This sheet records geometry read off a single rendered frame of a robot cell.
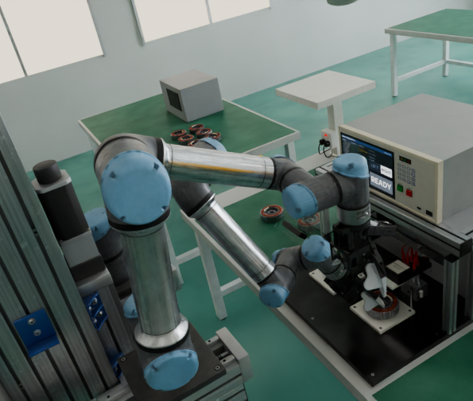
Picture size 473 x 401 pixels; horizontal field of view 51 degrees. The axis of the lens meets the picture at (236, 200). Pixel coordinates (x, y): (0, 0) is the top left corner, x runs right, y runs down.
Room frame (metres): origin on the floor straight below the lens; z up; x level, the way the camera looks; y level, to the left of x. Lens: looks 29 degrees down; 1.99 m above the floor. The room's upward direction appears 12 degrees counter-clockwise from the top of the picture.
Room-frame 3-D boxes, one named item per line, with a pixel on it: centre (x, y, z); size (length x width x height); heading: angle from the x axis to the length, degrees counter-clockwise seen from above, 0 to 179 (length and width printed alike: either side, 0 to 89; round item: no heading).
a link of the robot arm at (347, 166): (0.94, -0.25, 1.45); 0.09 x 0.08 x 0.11; 106
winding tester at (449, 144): (1.45, -0.66, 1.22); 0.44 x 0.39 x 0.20; 22
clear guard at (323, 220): (1.47, -0.31, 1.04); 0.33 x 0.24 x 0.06; 112
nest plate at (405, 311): (1.23, -0.41, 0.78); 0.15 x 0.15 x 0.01; 22
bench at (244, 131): (3.61, 0.36, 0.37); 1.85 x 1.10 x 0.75; 22
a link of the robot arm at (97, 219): (1.39, 0.45, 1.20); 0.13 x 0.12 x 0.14; 149
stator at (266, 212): (2.00, -0.15, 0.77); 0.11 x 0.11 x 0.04
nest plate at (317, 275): (1.45, -0.31, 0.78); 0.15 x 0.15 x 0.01; 22
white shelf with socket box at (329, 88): (2.40, -0.55, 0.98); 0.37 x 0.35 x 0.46; 22
